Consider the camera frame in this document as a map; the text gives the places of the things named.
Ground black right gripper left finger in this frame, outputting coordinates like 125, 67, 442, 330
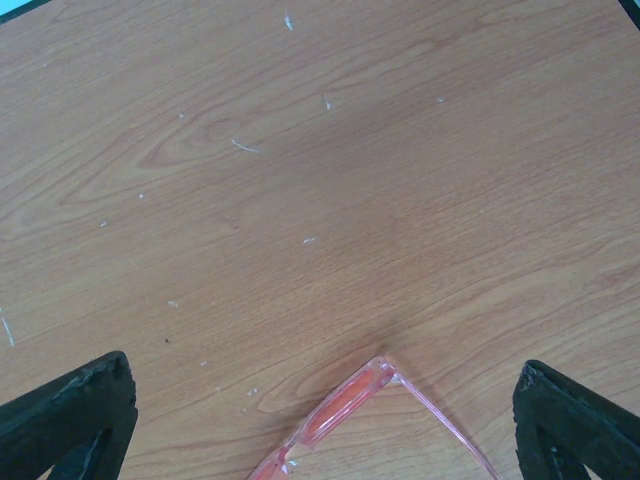
1, 351, 138, 479

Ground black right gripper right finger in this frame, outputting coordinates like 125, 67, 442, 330
513, 360, 639, 479

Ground pink transparent sunglasses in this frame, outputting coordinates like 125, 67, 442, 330
249, 356, 501, 479

